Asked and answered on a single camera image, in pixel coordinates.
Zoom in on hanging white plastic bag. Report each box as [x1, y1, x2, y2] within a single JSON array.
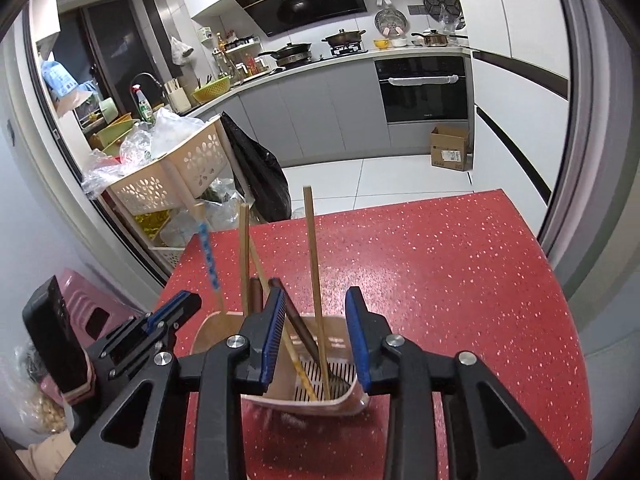
[[169, 36, 195, 66]]

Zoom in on white refrigerator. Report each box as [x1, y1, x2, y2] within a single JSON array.
[[446, 0, 574, 202]]

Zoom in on cardboard box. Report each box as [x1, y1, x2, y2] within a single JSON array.
[[430, 126, 475, 173]]

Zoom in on blue package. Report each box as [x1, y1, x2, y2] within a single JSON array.
[[40, 60, 81, 116]]

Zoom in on spice rack with bottles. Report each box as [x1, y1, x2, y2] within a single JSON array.
[[212, 30, 274, 82]]

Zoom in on kitchen faucet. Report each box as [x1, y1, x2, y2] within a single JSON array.
[[130, 72, 166, 112]]

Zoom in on pink plastic stool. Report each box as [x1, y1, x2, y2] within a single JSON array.
[[55, 268, 147, 407]]

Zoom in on black built-in oven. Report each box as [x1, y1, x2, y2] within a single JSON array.
[[373, 56, 470, 124]]

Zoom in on green plastic basin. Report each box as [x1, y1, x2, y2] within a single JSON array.
[[94, 97, 142, 152]]

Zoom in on blue patterned wooden chopstick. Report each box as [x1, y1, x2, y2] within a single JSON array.
[[192, 204, 225, 314]]

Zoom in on green colander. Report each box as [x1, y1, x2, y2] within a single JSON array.
[[192, 76, 234, 104]]

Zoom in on round metal steamer rack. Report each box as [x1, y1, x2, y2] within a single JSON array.
[[375, 8, 407, 36]]

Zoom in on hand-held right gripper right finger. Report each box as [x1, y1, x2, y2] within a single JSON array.
[[345, 286, 576, 480]]

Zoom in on crumpled clear plastic bags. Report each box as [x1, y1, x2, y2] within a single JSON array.
[[81, 125, 167, 197]]

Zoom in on lidded cooking pot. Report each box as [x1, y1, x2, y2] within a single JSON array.
[[321, 29, 368, 49]]

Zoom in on black wok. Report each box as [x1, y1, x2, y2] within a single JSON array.
[[257, 42, 314, 67]]

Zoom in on spray bottle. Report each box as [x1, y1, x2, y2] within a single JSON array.
[[130, 85, 154, 124]]

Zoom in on beige flower-hole storage cart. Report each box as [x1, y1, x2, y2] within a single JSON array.
[[101, 115, 252, 273]]

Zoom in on black plastic bag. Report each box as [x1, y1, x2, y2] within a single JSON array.
[[220, 111, 293, 224]]

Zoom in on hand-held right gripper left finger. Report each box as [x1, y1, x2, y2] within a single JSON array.
[[54, 287, 289, 480]]

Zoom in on round dark compartment pan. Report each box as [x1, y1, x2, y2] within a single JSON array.
[[423, 0, 460, 19]]

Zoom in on crumpled clear plastic bag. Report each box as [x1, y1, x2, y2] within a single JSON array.
[[164, 189, 252, 247]]

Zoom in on white towel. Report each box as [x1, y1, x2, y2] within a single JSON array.
[[388, 75, 459, 86]]

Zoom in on plastic bag of garlic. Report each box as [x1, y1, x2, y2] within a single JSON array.
[[19, 389, 69, 434]]

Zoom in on beige plastic utensil holder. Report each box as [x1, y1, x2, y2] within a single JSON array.
[[192, 310, 372, 419]]

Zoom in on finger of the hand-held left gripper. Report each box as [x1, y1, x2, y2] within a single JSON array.
[[144, 290, 203, 335], [97, 312, 177, 385]]

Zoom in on small steel saucepan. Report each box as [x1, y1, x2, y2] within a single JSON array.
[[411, 29, 454, 49]]

